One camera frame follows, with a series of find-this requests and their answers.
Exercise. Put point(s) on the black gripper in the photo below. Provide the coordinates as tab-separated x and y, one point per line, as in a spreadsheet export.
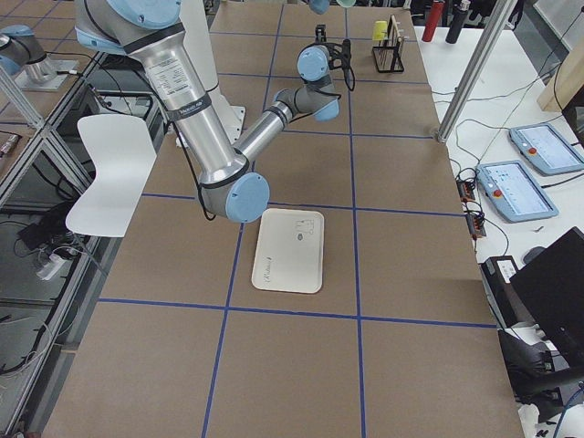
321	35

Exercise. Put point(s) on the light green plastic cup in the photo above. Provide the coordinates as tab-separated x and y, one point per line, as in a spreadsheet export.
346	3

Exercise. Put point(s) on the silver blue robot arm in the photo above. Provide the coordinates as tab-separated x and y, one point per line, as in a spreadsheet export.
175	53
319	7

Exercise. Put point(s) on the yellow plastic cup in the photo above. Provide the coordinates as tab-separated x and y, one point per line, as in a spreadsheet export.
380	30

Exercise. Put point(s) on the cream rabbit tray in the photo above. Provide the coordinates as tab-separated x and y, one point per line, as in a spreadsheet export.
289	251

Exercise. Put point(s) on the red cylindrical bottle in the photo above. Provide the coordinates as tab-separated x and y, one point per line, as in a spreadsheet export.
433	20

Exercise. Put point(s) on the black cylindrical bottle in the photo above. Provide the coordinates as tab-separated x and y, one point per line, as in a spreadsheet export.
460	13

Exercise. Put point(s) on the white plastic chair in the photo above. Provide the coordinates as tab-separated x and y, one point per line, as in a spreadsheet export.
122	152

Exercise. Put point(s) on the near blue teach pendant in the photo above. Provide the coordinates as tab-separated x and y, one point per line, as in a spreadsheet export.
514	192

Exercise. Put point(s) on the blue teach pendant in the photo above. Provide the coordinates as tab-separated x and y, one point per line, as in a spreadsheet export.
514	192
546	149

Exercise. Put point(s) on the far blue teach pendant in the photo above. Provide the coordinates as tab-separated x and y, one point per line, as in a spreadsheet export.
546	149

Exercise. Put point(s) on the black laptop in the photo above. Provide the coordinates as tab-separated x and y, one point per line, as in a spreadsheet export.
551	288

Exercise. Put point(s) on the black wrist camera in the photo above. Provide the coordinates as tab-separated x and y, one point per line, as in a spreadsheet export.
340	58

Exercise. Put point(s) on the black wire cup rack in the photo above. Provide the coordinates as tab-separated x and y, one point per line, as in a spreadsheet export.
387	54

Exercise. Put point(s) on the aluminium frame post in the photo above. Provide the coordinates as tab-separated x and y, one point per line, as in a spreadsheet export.
481	54

